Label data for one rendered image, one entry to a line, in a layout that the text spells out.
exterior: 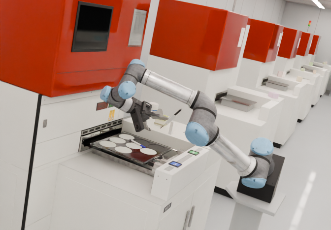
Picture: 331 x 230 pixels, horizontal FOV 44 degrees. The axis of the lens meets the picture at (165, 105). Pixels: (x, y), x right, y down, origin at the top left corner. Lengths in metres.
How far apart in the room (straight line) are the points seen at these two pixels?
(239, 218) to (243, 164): 0.47
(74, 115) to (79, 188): 0.39
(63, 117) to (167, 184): 0.64
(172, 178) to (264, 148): 0.50
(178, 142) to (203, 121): 0.71
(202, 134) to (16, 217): 1.07
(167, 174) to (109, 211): 0.37
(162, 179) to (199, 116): 0.37
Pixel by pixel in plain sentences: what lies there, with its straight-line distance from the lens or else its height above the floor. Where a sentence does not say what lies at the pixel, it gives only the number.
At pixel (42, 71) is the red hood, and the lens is 2.01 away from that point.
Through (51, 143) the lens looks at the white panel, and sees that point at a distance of 2.19.
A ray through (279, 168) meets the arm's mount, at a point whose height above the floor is 1.00.
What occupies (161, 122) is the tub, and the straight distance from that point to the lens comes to 2.73.
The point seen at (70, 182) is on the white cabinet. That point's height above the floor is 0.74.
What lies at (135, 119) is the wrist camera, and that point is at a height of 1.18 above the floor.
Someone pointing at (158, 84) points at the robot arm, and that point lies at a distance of 1.96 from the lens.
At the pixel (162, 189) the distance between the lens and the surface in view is 2.07.
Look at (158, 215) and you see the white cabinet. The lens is 2.06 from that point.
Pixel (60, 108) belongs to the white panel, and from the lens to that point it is 2.15.
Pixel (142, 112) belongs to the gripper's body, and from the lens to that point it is 2.04.
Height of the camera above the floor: 1.73
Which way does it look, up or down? 13 degrees down
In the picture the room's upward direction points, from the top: 12 degrees clockwise
